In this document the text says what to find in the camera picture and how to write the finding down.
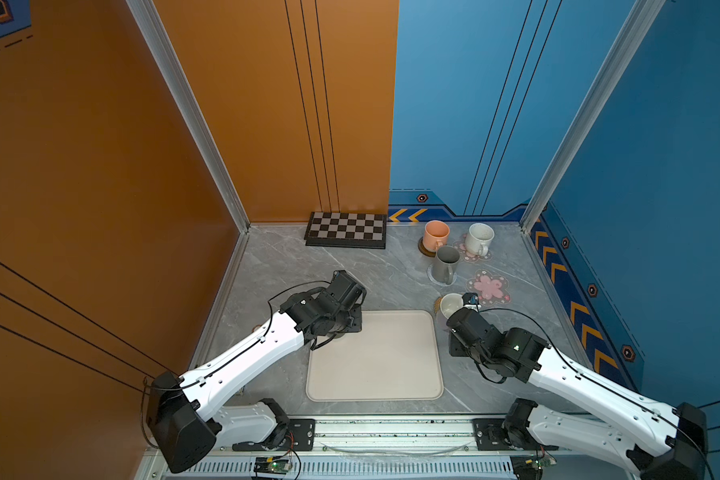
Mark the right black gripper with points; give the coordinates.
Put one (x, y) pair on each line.
(452, 344)

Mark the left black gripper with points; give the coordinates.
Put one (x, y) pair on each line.
(357, 312)

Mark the pink flower coaster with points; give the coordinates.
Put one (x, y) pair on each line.
(490, 289)
(469, 257)

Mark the white mug purple handle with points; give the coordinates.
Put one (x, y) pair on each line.
(450, 304)

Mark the beige rectangular serving tray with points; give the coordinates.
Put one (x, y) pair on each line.
(393, 358)

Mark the grey green mug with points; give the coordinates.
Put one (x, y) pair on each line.
(445, 262)

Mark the brown wooden round coaster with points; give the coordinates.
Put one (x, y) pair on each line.
(423, 250)

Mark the cream white mug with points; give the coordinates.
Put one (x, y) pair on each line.
(478, 239)

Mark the orange peach mug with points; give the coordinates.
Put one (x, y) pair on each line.
(436, 234)

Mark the blue woven round coaster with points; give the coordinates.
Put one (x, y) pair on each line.
(448, 282)

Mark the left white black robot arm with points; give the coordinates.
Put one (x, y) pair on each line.
(184, 415)

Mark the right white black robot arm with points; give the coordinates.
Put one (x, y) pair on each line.
(645, 437)

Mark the black white chessboard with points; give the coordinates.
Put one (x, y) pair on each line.
(346, 230)

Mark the left green circuit board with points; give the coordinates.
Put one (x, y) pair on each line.
(271, 466)

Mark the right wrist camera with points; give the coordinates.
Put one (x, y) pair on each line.
(470, 300)

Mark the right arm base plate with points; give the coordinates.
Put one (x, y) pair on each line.
(492, 434)

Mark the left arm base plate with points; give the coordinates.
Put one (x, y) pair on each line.
(294, 434)

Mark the aluminium front frame rail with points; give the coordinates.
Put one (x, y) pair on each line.
(426, 447)

